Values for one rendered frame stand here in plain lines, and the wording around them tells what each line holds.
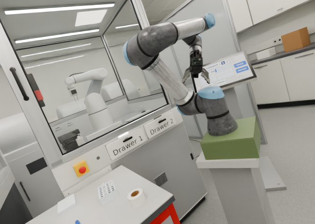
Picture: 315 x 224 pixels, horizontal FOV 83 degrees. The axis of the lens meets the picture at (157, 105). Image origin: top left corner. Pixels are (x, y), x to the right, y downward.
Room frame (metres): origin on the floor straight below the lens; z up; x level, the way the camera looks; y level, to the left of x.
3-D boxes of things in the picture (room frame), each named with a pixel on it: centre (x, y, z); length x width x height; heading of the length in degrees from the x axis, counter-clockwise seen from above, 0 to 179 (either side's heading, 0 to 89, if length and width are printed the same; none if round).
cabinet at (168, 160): (1.66, 0.51, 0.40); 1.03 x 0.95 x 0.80; 122
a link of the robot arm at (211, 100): (0.89, -0.27, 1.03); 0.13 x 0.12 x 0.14; 42
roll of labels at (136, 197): (0.70, 0.22, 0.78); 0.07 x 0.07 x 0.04
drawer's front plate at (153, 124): (1.39, 0.03, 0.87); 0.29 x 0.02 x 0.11; 122
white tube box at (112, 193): (0.84, 0.38, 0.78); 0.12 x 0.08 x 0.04; 21
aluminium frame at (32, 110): (1.65, 0.51, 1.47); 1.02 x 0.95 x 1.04; 122
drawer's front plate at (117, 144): (1.22, 0.29, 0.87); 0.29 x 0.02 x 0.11; 122
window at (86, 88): (1.27, 0.27, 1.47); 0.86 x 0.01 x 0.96; 122
